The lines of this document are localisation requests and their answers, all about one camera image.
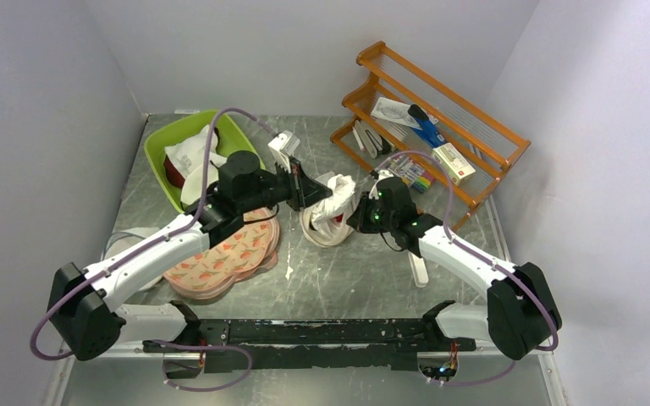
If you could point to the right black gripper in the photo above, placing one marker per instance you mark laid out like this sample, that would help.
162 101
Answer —
359 220

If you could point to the blue handled tool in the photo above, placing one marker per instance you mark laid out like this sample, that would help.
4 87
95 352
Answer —
427 129

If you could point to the white green box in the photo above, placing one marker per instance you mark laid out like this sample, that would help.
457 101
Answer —
455 164

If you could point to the aluminium rail frame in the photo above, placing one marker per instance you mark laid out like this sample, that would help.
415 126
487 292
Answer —
131 378

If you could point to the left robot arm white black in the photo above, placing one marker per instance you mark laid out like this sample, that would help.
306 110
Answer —
83 304

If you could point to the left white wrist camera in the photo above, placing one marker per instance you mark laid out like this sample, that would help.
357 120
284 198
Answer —
282 147

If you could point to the green plastic basin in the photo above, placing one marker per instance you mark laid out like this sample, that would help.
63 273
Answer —
232 139

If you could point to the orange wooden rack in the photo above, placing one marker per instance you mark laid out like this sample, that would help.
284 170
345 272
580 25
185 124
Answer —
488 145

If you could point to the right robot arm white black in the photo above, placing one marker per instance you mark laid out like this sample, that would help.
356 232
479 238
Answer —
519 315

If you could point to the white packet on rack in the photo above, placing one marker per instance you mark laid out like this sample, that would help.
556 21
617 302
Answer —
394 112

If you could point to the colourful marker pack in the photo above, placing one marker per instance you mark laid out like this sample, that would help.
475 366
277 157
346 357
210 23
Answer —
412 173

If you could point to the floral peach placemat stack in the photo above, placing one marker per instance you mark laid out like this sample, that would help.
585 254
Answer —
211 273

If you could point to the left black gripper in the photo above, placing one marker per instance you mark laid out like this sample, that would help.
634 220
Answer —
304 190

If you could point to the white cloth in basin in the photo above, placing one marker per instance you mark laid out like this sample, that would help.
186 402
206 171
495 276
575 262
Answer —
184 163

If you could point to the white plastic bar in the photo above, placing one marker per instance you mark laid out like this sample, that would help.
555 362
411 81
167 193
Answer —
419 270

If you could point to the white satin bra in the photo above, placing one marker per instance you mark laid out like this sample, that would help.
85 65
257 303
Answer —
328 216

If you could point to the white black items under rack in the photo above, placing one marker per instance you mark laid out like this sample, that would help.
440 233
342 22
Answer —
370 141

